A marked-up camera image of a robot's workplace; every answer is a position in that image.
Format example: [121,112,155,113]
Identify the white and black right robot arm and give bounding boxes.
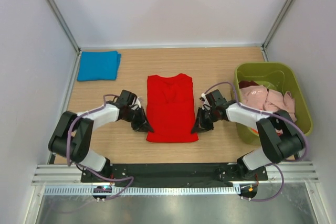
[191,90,306,180]

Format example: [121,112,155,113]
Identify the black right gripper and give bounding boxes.
[192,106,219,134]

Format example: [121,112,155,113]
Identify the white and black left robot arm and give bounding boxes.
[48,90,154,182]

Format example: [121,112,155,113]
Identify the olive green plastic bin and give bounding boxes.
[234,62,313,136]

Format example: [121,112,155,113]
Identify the dark maroon t-shirt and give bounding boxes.
[238,80,259,89]

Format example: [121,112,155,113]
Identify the pink t-shirt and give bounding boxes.
[240,86,297,122]

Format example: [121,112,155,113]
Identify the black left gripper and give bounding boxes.
[122,106,153,133]

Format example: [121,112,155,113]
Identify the white slotted cable duct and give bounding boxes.
[44,185,240,196]

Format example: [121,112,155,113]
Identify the red t-shirt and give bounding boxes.
[146,73,198,143]

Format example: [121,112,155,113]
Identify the aluminium front rail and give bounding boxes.
[32,162,319,188]

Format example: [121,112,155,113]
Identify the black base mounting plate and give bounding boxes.
[80,163,268,188]

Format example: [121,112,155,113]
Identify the folded blue t-shirt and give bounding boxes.
[77,51,121,82]

